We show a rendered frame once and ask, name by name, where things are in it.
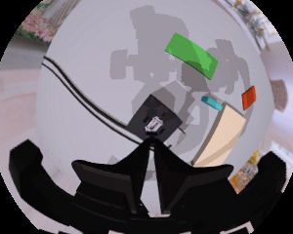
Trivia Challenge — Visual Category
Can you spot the green rectangular block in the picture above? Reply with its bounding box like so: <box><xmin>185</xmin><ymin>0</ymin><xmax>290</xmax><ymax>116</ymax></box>
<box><xmin>165</xmin><ymin>32</ymin><xmax>218</xmax><ymax>81</ymax></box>

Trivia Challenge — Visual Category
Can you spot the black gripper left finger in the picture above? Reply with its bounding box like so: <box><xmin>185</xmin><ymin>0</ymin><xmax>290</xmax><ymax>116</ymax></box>
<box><xmin>71</xmin><ymin>137</ymin><xmax>150</xmax><ymax>215</ymax></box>

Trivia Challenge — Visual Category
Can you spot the small teal block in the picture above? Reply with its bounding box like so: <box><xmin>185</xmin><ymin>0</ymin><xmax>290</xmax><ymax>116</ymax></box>
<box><xmin>201</xmin><ymin>97</ymin><xmax>222</xmax><ymax>110</ymax></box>

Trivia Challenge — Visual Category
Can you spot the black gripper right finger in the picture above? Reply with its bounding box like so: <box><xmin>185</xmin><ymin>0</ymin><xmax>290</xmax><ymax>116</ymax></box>
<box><xmin>154</xmin><ymin>138</ymin><xmax>233</xmax><ymax>215</ymax></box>

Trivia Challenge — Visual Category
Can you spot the orange flat rectangular block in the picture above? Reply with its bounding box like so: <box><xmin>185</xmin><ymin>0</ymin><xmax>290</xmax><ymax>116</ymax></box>
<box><xmin>241</xmin><ymin>86</ymin><xmax>256</xmax><ymax>112</ymax></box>

